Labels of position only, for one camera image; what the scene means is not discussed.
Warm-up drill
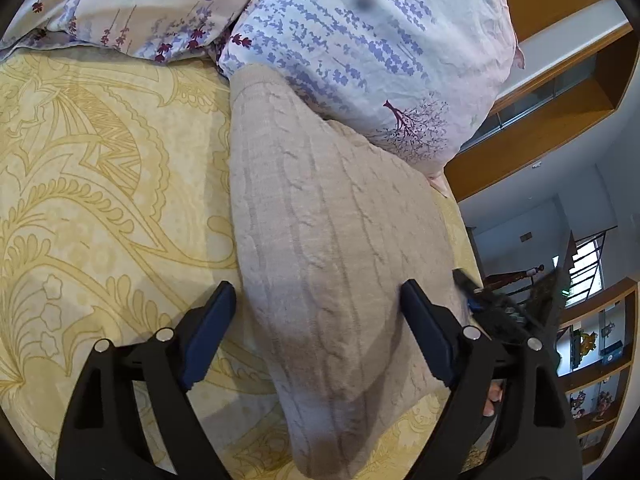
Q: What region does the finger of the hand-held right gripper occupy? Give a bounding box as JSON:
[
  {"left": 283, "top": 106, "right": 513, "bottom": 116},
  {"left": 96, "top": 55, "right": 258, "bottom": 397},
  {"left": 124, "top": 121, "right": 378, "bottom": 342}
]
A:
[{"left": 451, "top": 267, "right": 488, "bottom": 313}]

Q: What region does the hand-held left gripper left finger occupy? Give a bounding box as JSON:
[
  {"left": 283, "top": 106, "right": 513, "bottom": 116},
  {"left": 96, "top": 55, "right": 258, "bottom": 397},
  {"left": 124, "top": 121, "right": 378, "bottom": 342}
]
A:
[{"left": 54, "top": 281, "right": 237, "bottom": 480}]

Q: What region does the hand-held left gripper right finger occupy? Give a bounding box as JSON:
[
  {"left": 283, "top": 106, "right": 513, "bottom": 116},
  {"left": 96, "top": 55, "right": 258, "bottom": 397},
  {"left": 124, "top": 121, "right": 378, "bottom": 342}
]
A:
[{"left": 400, "top": 279, "right": 583, "bottom": 480}]

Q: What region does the beige cable-knit sweater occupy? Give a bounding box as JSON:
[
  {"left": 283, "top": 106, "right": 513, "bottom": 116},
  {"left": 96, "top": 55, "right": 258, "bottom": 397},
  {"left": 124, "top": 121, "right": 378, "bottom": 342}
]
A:
[{"left": 227, "top": 64, "right": 473, "bottom": 480}]

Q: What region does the person's right hand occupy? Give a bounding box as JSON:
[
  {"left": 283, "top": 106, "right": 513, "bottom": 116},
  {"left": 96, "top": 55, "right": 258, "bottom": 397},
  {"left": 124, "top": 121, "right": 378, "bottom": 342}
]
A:
[{"left": 482, "top": 380, "right": 506, "bottom": 418}]

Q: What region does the dark red wooden banister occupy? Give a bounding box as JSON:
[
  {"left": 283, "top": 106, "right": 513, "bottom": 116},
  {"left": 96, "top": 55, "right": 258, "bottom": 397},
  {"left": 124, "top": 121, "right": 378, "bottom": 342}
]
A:
[{"left": 482, "top": 265, "right": 546, "bottom": 293}]

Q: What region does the yellow figurine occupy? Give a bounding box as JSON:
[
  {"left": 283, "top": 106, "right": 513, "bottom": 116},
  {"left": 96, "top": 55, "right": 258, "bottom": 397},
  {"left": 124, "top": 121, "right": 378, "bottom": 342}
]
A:
[{"left": 577, "top": 331, "right": 600, "bottom": 361}]

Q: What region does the window with black railing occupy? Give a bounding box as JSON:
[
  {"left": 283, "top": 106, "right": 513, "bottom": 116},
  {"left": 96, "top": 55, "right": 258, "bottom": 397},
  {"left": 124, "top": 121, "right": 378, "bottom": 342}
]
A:
[{"left": 552, "top": 230, "right": 621, "bottom": 306}]

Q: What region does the wooden display shelf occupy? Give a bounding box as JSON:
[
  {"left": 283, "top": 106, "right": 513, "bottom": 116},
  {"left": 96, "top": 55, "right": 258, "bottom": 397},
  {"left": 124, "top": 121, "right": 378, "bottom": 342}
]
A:
[{"left": 552, "top": 280, "right": 640, "bottom": 466}]

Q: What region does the wooden framed glass door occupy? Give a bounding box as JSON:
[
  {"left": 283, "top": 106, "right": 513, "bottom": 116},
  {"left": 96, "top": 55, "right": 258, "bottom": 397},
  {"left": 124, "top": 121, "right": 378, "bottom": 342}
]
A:
[{"left": 442, "top": 0, "right": 640, "bottom": 203}]

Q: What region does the yellow patterned bed sheet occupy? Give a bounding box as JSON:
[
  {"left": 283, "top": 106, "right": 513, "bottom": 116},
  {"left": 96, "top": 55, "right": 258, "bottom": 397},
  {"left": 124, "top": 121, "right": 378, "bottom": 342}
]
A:
[{"left": 0, "top": 47, "right": 488, "bottom": 480}]

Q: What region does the blue floral tree-print pillow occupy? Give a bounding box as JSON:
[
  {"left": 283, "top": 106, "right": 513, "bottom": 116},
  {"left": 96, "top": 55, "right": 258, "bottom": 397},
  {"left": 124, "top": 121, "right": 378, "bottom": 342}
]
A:
[{"left": 217, "top": 0, "right": 526, "bottom": 196}]

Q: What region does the pink floral pillow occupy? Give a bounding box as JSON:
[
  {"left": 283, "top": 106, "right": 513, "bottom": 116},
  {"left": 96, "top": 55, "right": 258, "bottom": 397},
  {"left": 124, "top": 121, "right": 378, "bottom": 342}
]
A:
[{"left": 0, "top": 0, "right": 281, "bottom": 63}]

